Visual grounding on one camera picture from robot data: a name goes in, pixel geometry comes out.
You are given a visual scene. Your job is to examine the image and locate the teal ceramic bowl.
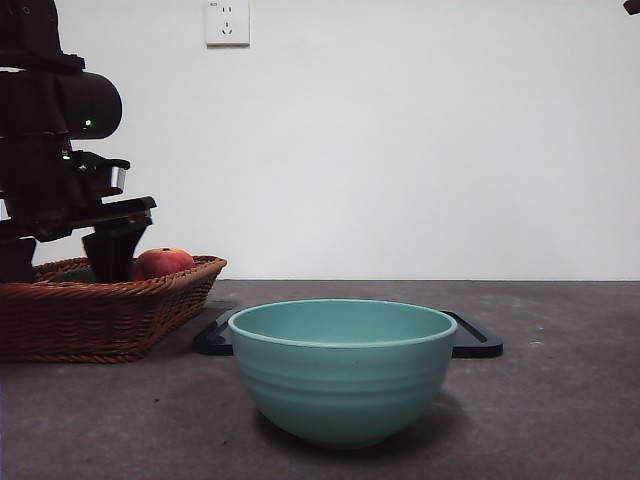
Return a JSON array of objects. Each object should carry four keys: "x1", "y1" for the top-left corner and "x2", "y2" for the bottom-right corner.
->
[{"x1": 228, "y1": 298, "x2": 458, "y2": 449}]

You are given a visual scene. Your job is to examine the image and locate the white wall power socket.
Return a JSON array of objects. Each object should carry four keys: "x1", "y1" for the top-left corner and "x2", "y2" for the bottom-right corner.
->
[{"x1": 206, "y1": 0, "x2": 251, "y2": 49}]

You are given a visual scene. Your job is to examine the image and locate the brown wicker basket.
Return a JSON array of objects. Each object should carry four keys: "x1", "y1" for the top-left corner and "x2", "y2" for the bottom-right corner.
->
[{"x1": 0, "y1": 255, "x2": 229, "y2": 364}]

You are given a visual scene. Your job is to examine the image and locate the green avocado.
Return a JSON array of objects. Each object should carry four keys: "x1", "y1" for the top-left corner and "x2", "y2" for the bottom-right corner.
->
[{"x1": 52, "y1": 269, "x2": 96, "y2": 284}]

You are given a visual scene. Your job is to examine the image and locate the red yellow apple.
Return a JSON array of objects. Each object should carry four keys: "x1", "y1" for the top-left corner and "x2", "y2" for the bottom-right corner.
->
[{"x1": 137, "y1": 247, "x2": 196, "y2": 279}]

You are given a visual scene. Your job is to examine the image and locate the black flat tray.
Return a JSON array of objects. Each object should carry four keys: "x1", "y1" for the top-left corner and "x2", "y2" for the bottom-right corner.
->
[{"x1": 193, "y1": 309, "x2": 504, "y2": 359}]

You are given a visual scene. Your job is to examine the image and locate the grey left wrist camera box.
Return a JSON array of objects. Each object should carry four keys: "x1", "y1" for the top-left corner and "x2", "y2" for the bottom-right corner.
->
[{"x1": 59, "y1": 149, "x2": 132, "y2": 197}]

